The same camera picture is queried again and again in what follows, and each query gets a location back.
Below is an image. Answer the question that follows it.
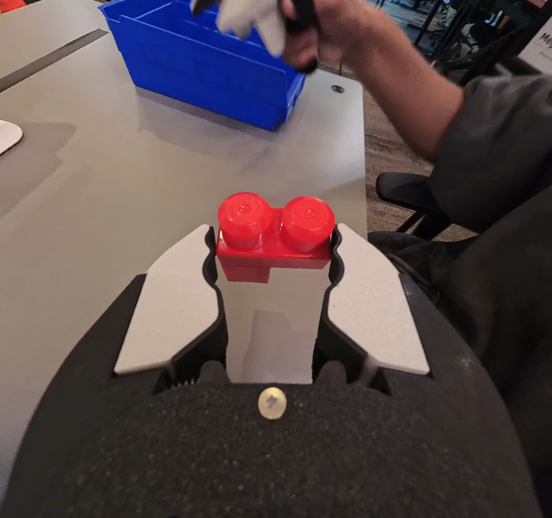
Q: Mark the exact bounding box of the black office chair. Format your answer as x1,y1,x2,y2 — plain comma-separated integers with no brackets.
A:
375,172,453,240

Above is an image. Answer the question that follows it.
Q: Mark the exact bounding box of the red two-stud block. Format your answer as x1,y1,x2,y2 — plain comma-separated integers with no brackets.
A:
216,192,336,270

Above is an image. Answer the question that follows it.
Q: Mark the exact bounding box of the grey desk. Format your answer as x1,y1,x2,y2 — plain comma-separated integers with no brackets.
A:
0,0,368,484

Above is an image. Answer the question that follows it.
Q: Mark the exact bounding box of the person's dark clothing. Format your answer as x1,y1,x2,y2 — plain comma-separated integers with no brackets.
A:
367,74,552,518

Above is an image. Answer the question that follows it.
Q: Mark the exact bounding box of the white printed sign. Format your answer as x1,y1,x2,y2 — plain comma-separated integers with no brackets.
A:
517,20,552,74

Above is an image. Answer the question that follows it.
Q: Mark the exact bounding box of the person's right forearm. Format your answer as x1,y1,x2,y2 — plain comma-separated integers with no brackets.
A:
354,27,466,163

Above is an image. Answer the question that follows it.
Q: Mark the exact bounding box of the blue plastic bin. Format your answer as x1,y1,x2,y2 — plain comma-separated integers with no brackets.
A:
98,0,307,132

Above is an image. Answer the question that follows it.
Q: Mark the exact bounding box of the person's right hand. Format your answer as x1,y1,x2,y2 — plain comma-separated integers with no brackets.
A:
280,0,396,74

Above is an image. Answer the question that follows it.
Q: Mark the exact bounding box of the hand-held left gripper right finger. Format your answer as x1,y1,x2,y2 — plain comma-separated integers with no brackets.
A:
313,224,432,384

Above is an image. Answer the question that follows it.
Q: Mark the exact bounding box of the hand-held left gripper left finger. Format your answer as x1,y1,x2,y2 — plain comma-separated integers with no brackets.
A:
113,224,229,384

